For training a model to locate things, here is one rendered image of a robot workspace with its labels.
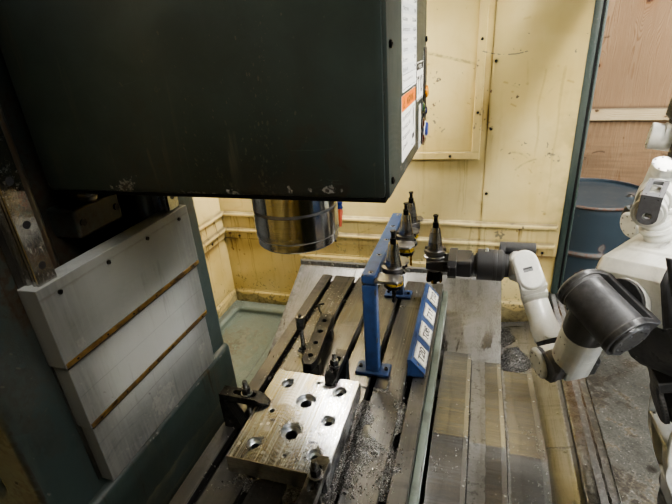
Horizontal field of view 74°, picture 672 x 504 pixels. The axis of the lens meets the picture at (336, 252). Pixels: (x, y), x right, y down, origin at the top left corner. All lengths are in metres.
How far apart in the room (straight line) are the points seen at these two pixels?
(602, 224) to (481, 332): 1.25
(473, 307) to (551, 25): 1.02
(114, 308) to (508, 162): 1.39
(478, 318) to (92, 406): 1.34
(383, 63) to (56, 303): 0.74
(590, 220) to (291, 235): 2.24
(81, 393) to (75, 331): 0.14
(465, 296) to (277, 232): 1.24
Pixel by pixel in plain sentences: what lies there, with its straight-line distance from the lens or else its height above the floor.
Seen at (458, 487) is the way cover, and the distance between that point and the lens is 1.30.
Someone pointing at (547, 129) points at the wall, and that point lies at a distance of 1.79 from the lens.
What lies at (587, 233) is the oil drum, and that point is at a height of 0.72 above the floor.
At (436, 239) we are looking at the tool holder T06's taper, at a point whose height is 1.27.
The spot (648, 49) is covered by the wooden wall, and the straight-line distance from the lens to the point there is 3.45.
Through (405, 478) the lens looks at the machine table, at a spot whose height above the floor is 0.90.
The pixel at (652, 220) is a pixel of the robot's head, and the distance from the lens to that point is 1.09.
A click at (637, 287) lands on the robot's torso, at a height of 1.31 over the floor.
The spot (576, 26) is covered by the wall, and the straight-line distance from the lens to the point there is 1.77.
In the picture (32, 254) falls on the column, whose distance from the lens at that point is 0.98.
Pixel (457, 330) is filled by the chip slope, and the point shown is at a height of 0.74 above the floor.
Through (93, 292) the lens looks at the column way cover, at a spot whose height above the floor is 1.35.
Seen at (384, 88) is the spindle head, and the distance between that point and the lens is 0.64.
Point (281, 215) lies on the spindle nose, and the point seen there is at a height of 1.52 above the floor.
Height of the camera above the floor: 1.78
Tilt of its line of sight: 25 degrees down
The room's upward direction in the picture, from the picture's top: 4 degrees counter-clockwise
